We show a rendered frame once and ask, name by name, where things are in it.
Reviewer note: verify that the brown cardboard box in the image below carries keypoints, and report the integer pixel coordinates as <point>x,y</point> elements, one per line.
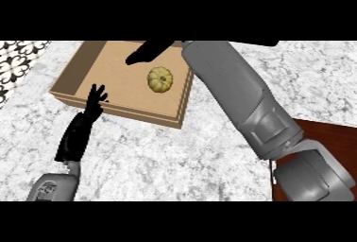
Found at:
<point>123,80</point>

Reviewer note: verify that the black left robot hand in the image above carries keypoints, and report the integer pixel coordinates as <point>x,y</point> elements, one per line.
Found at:
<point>78,135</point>

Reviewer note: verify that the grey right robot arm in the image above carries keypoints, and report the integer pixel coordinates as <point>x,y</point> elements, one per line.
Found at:
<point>264,123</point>

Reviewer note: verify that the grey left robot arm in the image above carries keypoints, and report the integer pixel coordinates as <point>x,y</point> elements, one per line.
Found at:
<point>55,184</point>

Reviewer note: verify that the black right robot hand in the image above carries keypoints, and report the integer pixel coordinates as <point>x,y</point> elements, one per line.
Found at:
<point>146,52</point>

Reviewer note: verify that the yellow squash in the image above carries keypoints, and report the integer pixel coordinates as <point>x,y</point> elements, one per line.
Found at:
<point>160,79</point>

